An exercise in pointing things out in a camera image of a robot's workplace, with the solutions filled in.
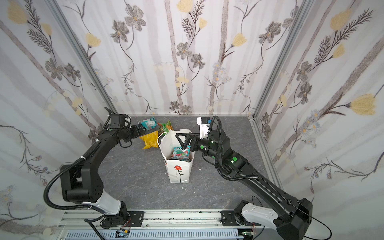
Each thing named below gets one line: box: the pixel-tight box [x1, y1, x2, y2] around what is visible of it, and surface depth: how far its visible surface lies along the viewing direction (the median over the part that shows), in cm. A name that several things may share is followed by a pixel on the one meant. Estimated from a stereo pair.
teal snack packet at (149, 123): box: [138, 116, 158, 131], surface depth 113 cm
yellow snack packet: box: [139, 130, 159, 150], surface depth 103 cm
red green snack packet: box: [157, 119, 174, 136], surface depth 112 cm
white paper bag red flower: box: [156, 129, 195, 184], surface depth 75 cm
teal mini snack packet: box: [170, 145, 191, 163], surface depth 86 cm
